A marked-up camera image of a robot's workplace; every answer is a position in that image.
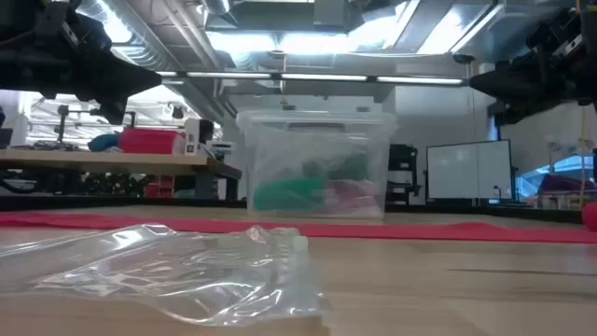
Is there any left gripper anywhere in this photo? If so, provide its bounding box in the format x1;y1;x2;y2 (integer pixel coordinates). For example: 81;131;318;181
27;0;162;125

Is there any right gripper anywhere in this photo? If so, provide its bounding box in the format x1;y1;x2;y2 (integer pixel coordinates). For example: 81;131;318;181
468;0;597;125

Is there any red elastic bandage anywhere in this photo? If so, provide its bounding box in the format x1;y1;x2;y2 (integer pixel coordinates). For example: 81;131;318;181
0;201;597;245

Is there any pink bandage roll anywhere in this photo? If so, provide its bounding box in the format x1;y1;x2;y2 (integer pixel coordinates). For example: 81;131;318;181
326;179;386;218

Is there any blue cloth bundle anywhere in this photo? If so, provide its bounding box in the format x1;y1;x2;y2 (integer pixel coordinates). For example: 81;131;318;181
87;133;121;153

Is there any red box on workbench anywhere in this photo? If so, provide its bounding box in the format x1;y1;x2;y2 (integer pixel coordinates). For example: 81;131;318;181
118;126;187;156

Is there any wooden workbench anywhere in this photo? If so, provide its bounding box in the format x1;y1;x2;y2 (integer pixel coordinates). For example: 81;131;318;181
0;147;243;202

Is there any white printed carton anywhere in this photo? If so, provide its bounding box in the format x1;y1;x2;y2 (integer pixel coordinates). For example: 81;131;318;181
184;118;215;156

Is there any white whiteboard on stand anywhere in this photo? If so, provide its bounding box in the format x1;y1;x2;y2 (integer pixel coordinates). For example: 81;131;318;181
424;138;515;202

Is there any red storage drawer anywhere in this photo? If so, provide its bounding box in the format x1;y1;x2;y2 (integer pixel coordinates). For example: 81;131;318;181
144;175;176;200

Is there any black shelf cart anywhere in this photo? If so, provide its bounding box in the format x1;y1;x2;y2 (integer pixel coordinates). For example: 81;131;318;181
386;143;423;205

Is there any long ceiling light strip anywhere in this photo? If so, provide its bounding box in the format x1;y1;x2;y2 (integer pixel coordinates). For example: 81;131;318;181
156;69;465;87

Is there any clear plastic zip bag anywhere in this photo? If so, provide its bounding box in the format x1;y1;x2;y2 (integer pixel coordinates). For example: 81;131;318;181
0;222;327;327

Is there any clear plastic storage bin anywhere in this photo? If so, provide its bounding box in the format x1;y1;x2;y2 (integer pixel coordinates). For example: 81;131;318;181
235;109;399;220

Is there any black camera stand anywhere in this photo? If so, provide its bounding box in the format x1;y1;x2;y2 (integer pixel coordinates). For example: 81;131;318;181
55;105;137;144

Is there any yellow hanging cable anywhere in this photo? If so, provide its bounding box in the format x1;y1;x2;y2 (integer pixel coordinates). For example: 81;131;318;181
575;0;588;211

